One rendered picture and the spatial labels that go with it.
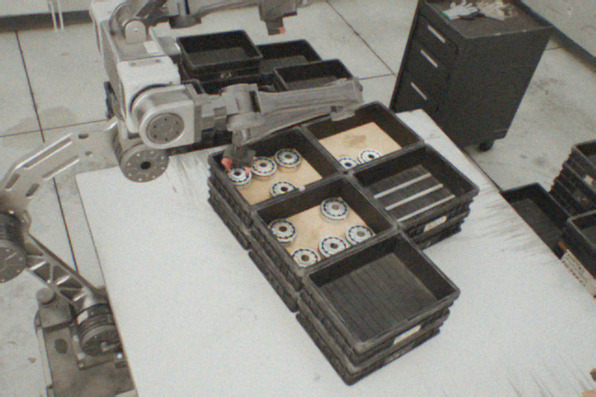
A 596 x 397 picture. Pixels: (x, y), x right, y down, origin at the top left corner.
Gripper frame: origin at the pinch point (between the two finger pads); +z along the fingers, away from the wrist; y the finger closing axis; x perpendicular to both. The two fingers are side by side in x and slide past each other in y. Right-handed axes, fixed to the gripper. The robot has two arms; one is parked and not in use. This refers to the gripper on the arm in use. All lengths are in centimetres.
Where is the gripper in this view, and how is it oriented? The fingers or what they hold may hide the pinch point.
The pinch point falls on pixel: (237, 172)
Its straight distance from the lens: 223.4
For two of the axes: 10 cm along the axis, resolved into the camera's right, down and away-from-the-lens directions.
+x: -2.2, 6.7, -7.1
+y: -9.7, -2.4, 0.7
